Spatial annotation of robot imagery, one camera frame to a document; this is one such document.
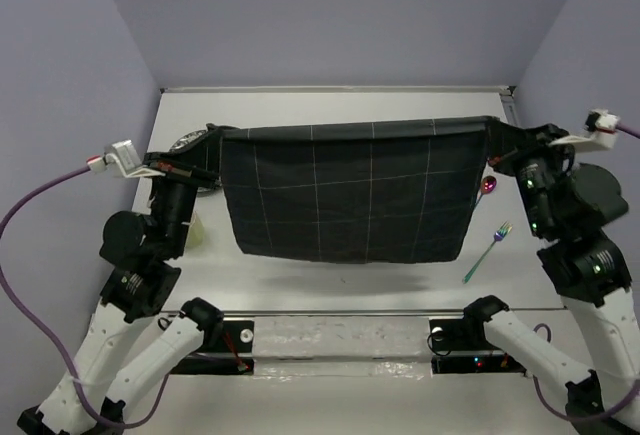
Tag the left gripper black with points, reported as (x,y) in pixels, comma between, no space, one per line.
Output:
(198,162)

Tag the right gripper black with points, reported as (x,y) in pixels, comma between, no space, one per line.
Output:
(505,140)

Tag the dark grey checked cloth placemat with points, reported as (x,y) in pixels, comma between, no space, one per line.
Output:
(399,192)

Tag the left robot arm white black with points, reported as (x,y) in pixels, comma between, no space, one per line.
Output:
(100,389)

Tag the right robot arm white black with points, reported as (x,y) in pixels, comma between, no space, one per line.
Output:
(568,204)

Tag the iridescent spoon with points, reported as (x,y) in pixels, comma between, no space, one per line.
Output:
(488,185)

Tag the pale yellow mug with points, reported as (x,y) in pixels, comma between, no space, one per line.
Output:
(196,232)

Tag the iridescent fork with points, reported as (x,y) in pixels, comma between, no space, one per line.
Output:
(499,235)

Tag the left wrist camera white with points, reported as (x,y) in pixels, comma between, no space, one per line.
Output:
(122,159)

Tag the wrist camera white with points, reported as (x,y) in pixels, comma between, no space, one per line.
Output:
(122,159)
(599,133)

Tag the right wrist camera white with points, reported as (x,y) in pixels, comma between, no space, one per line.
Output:
(599,133)

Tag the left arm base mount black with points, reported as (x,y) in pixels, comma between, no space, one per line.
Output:
(230,353)

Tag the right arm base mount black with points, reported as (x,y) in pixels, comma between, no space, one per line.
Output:
(454,353)

